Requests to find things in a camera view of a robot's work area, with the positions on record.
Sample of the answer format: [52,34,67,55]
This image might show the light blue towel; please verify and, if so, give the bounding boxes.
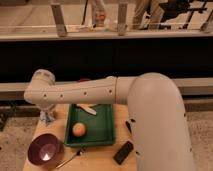
[40,111,55,126]

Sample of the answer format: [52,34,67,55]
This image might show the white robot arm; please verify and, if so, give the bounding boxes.
[24,69,196,171]

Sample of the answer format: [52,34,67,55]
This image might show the red object behind arm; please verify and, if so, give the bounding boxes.
[78,78,90,82]

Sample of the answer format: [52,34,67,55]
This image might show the beige banana peel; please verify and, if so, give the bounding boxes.
[78,104,97,115]

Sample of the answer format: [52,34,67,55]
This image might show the green plastic tray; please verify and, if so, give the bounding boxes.
[64,104,115,148]

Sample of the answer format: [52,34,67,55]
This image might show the orange apple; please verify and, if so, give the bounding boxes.
[72,122,86,137]

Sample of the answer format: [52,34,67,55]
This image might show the black rectangular block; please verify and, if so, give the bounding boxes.
[113,141,133,165]

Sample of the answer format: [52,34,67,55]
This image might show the metal spoon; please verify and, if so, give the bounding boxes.
[55,148,85,169]

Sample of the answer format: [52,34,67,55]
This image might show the person legs light trousers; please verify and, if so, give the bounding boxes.
[86,0,106,27]

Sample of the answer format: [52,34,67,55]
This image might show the person legs beige trousers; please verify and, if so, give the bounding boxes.
[132,0,163,30]

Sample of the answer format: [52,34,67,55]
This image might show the black railing barrier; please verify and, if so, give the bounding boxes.
[0,37,213,83]

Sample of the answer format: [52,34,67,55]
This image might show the purple bowl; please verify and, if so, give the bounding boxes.
[27,133,61,166]

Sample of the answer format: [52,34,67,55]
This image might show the black tripod equipment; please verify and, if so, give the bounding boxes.
[159,0,207,29]

